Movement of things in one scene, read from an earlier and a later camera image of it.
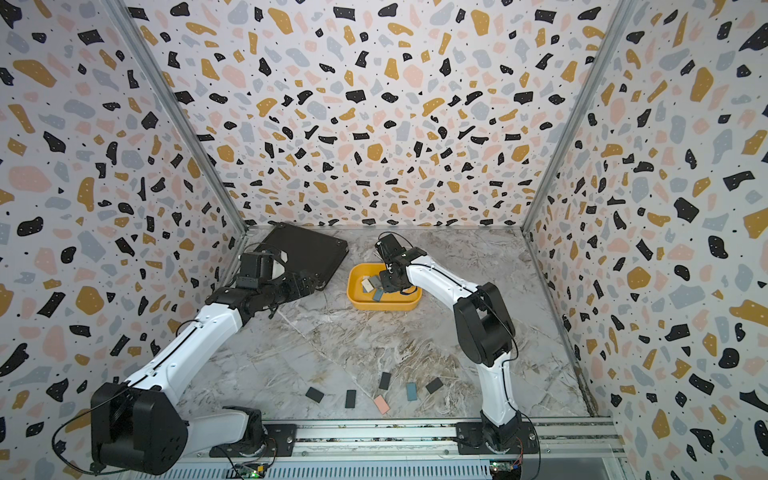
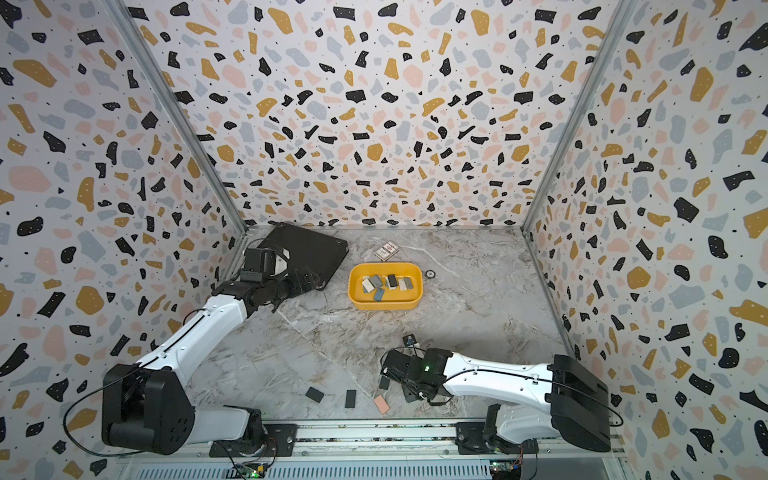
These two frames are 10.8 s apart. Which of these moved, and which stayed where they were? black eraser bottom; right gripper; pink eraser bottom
Moved: right gripper
Stayed: black eraser bottom; pink eraser bottom
